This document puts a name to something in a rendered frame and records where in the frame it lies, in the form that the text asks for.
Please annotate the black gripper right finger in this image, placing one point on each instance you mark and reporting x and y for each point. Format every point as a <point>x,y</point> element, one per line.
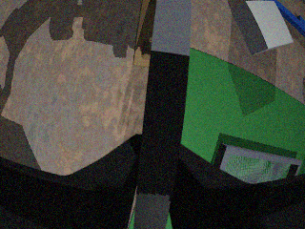
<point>205,197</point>

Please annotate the grey cube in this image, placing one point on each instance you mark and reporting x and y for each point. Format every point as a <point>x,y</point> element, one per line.
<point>262,26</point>

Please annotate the green putting mat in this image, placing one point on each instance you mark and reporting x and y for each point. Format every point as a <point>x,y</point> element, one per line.
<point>226,105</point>

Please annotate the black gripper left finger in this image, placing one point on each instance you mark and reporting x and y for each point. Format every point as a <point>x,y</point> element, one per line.
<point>99,196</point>

